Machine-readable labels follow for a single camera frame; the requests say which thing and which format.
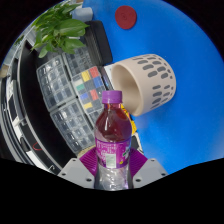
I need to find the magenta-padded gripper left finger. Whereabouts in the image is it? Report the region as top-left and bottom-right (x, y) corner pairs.
(57, 147), (98, 190)

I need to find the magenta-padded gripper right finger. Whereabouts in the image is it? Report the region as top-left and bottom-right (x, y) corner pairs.
(127, 147), (169, 190)

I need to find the clear purple-capped drink bottle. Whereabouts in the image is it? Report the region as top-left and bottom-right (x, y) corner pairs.
(94, 89), (133, 191)

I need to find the yellow multimeter with leads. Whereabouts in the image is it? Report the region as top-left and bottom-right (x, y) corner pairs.
(129, 119), (137, 136)

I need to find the dark workbench shelf unit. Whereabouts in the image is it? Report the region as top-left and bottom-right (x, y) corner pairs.
(0, 43), (68, 174)

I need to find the clear organizer with coloured parts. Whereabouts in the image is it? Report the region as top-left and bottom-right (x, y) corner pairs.
(71, 65), (108, 113)

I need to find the beige patterned ceramic mug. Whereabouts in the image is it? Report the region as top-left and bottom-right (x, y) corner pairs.
(110, 53), (178, 117)

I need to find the black white-labelled box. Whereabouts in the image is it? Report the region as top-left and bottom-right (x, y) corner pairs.
(99, 63), (116, 93)

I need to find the black soft pouch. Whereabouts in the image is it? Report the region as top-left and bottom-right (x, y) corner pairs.
(84, 20), (114, 66)

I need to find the green potted plant white pot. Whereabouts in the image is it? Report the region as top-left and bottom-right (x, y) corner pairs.
(31, 1), (94, 59)

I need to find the flat round red coaster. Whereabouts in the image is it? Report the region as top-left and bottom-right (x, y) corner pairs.
(114, 5), (138, 30)

